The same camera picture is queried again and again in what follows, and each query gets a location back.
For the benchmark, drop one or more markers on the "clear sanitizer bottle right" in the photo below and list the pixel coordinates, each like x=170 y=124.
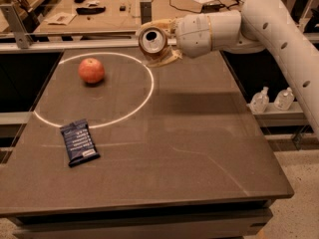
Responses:
x=284 y=99

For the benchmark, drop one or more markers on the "middle metal rail bracket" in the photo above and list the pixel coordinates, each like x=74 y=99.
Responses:
x=146 y=11

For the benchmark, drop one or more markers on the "paper envelope on desk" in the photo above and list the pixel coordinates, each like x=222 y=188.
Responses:
x=61 y=18

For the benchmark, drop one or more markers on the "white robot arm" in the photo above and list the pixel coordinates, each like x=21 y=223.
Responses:
x=258 y=25

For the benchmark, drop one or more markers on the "orange soda can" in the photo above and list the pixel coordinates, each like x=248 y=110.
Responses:
x=152 y=41

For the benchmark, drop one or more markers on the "left metal rail bracket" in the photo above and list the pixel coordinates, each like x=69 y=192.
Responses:
x=16 y=25

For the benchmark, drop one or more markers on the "black device on desk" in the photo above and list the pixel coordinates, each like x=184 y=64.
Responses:
x=90 y=10

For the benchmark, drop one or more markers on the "clear sanitizer bottle left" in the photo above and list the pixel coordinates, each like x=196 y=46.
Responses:
x=260 y=101

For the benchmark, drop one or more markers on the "metal rail bracket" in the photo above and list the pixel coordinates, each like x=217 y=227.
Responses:
x=146 y=11
x=16 y=25

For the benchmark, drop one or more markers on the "black power adapter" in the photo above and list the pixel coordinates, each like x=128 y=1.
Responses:
x=210 y=7

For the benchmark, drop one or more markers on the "blue snack bar wrapper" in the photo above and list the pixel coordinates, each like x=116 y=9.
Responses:
x=78 y=142

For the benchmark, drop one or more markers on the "horizontal metal rail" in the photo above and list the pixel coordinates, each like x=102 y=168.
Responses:
x=66 y=45

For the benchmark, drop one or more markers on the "clear sanitizer bottle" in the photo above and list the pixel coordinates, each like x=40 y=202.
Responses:
x=284 y=99
x=260 y=101

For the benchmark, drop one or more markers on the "red apple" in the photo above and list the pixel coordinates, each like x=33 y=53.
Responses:
x=91 y=71

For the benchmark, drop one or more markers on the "small black block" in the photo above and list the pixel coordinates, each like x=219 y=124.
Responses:
x=122 y=8

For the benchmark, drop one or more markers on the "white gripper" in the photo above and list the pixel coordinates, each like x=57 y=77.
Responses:
x=192 y=33

